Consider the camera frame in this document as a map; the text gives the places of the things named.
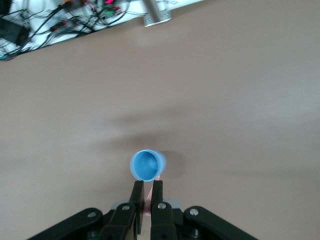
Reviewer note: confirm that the blue plastic cup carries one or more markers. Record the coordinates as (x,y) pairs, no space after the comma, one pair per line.
(146,165)

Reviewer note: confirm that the brown table cover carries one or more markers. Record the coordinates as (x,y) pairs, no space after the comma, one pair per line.
(225,100)

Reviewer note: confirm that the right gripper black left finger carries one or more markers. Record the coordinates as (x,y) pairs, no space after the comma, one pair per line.
(136,195)

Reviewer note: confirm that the black electronics box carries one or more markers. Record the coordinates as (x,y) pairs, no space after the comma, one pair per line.
(12,32)

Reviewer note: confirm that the grey metal camera bracket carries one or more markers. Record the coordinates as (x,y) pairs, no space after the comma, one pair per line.
(156,15)

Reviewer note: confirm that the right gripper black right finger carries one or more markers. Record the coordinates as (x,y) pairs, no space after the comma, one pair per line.
(158,197)

